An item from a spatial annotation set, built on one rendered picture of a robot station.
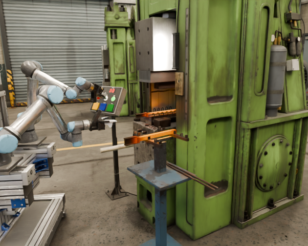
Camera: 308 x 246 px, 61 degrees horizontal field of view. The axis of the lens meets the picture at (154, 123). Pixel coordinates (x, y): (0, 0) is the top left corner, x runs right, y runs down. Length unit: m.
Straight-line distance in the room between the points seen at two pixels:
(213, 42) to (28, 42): 8.44
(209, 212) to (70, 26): 8.64
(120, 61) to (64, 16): 3.66
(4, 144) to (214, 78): 1.48
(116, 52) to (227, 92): 5.10
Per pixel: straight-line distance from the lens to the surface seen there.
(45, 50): 9.94
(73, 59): 9.92
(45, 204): 2.62
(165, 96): 2.52
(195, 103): 1.89
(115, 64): 6.96
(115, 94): 2.58
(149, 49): 2.11
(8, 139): 1.72
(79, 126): 1.98
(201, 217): 2.29
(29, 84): 2.39
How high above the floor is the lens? 1.44
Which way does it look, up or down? 13 degrees down
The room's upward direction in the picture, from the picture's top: 1 degrees counter-clockwise
